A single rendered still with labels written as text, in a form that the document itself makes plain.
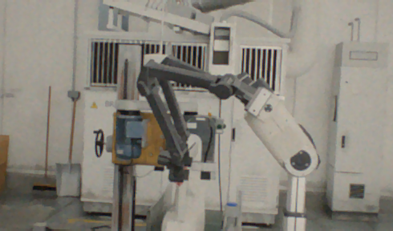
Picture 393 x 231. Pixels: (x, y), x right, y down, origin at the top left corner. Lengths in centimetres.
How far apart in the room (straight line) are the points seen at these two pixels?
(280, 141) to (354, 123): 437
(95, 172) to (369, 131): 326
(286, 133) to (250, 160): 357
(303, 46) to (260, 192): 171
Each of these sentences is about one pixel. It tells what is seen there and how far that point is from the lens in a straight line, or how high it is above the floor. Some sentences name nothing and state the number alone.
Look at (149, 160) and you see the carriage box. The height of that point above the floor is 106.
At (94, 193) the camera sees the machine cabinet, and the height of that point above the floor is 27.
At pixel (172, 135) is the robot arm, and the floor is 128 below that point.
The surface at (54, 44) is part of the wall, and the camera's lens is 770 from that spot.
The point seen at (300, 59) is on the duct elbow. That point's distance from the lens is 627.
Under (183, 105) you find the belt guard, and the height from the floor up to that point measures 140.
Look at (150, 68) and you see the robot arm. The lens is 237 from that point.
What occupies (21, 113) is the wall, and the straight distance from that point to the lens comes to 786.
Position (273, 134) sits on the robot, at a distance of 240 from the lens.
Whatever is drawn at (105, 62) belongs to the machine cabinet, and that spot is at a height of 174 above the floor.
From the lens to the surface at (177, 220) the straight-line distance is 278.
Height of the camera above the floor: 150
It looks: 3 degrees down
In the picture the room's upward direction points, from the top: 3 degrees clockwise
